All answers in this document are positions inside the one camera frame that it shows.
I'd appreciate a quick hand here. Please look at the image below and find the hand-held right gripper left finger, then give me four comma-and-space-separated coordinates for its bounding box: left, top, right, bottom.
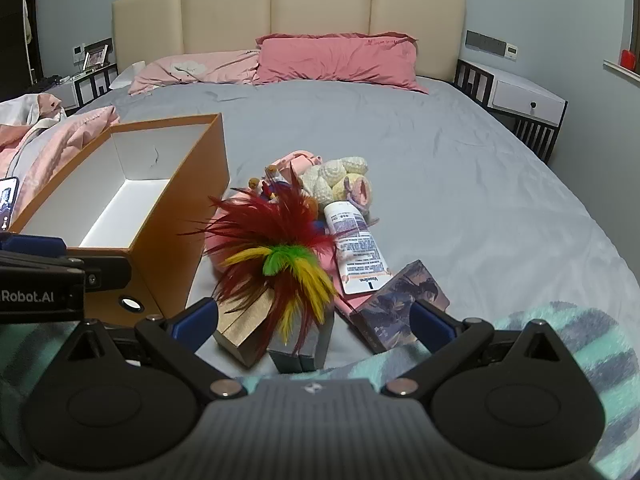
57, 297, 248, 401

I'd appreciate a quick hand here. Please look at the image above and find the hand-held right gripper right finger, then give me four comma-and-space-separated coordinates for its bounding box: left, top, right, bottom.
382, 299, 576, 399

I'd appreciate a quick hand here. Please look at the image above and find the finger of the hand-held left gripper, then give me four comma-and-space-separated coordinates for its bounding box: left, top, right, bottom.
64, 256, 134, 292
0, 233, 68, 261

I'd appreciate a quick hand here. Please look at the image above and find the brown wooden box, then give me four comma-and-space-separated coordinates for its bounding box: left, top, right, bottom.
212, 290, 282, 368

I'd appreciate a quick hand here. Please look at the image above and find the colourful feather toy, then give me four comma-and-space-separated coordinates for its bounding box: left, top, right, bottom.
180, 180, 342, 356

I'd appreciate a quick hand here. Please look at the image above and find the dark grey box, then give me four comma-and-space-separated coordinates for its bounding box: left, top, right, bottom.
267, 305, 336, 375

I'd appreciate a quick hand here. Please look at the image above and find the orange cardboard box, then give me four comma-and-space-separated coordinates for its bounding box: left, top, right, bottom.
10, 112, 231, 328

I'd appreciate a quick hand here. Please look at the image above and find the cream crochet plush toy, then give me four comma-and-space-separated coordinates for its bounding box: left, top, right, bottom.
299, 156, 376, 222

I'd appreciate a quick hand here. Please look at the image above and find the black smartphone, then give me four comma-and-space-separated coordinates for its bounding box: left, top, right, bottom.
0, 176, 20, 232

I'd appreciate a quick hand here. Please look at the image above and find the white cream tube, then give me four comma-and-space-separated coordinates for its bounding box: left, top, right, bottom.
322, 201, 396, 296

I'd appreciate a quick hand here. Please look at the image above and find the pink quilt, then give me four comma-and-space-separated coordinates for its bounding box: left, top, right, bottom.
0, 92, 121, 211

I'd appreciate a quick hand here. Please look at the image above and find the bed with grey sheet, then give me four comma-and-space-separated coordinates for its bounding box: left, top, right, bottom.
60, 75, 640, 376

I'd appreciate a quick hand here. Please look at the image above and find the teal striped blanket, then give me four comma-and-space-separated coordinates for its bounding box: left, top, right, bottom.
0, 302, 640, 480

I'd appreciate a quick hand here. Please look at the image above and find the cluttered white nightstand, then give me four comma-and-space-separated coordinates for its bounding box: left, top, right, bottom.
47, 62, 121, 113

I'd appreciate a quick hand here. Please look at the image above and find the pink rolled cloth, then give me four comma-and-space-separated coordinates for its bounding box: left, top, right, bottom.
264, 150, 322, 187

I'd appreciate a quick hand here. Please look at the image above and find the white pillow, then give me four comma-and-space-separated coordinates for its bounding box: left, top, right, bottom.
107, 60, 147, 93

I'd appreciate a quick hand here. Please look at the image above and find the dark wardrobe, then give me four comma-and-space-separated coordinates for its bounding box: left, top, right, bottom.
0, 0, 39, 102

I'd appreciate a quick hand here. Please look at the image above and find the light pink pillow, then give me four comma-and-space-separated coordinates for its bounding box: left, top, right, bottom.
127, 50, 261, 96

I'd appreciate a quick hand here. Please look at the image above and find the white nightstand with knob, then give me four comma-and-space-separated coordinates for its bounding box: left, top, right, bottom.
455, 58, 569, 163

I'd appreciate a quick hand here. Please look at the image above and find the dark pink pillow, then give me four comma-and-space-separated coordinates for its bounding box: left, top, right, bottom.
252, 32, 430, 95

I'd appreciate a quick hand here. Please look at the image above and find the white windowsill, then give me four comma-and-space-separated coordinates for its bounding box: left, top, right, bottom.
602, 58, 640, 82

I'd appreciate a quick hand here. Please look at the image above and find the beige padded headboard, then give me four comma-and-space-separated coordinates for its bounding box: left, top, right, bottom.
111, 0, 467, 83

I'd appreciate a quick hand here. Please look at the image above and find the photo frame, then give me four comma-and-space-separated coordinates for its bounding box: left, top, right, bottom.
82, 44, 110, 71

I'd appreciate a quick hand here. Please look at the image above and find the grey wall switch panel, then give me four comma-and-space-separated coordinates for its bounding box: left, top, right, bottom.
465, 30, 507, 57

